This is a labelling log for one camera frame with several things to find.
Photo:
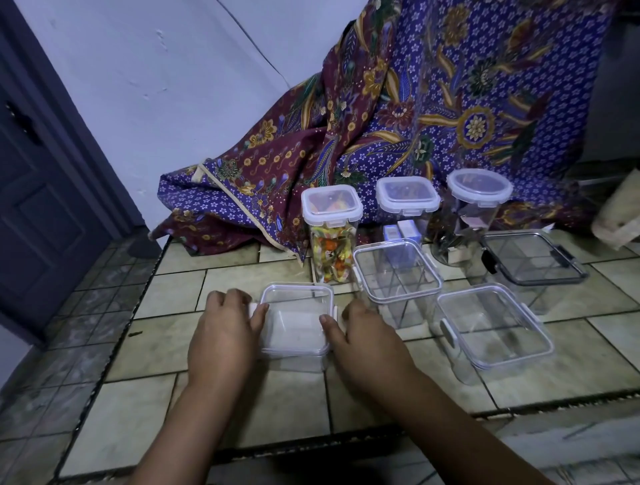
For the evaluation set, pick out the person's right hand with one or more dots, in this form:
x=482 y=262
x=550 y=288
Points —
x=370 y=349

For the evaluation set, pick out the person's left hand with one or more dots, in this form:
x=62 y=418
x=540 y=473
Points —
x=222 y=339

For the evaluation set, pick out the person's left thumb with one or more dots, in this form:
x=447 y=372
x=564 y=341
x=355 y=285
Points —
x=259 y=320

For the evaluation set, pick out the person's right thumb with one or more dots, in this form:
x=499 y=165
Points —
x=332 y=331

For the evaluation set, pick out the small clear square container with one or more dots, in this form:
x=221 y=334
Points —
x=295 y=320

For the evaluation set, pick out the person's left forearm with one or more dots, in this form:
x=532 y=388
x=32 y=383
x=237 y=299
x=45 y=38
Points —
x=187 y=432

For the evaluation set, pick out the person's right forearm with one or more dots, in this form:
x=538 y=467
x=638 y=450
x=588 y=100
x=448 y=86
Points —
x=465 y=432

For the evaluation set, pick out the empty tall clear square container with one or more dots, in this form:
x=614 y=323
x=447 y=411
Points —
x=397 y=280

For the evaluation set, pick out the tall container with colourful snacks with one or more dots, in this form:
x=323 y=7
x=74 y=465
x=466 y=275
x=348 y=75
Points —
x=331 y=235

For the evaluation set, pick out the tall square container white lid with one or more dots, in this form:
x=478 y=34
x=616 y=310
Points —
x=407 y=210

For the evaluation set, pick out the wide clear container white clips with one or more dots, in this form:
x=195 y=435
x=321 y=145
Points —
x=492 y=330

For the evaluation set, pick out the tall round container white lid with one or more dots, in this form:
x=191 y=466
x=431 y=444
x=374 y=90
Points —
x=470 y=215

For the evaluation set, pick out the clear container dark clips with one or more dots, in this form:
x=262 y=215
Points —
x=532 y=265

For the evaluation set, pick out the purple floral batik cloth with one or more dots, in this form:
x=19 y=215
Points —
x=400 y=115

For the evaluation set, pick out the dark blue door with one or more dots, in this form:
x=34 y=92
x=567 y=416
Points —
x=35 y=200

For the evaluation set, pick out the beige bag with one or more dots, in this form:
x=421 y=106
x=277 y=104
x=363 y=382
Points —
x=617 y=215

